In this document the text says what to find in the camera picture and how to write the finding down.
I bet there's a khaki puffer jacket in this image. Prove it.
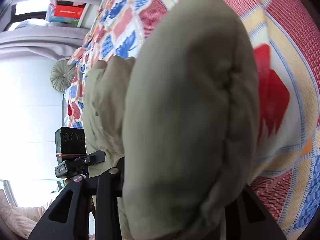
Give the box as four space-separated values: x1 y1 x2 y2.
83 0 259 239

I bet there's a red box on sill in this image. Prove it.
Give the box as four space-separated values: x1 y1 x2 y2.
53 4 86 20

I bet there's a grey curtain left panel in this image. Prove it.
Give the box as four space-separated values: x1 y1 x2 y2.
1 26 88 61

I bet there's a leaf patterned patchwork quilt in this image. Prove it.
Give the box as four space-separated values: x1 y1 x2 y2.
66 0 319 239

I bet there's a black camera box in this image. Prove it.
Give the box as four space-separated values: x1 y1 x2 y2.
55 127 86 159

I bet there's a round green pleated cushion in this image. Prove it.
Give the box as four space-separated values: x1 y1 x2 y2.
50 59 75 93

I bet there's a teal box on sill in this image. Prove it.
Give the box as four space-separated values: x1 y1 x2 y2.
46 16 79 28

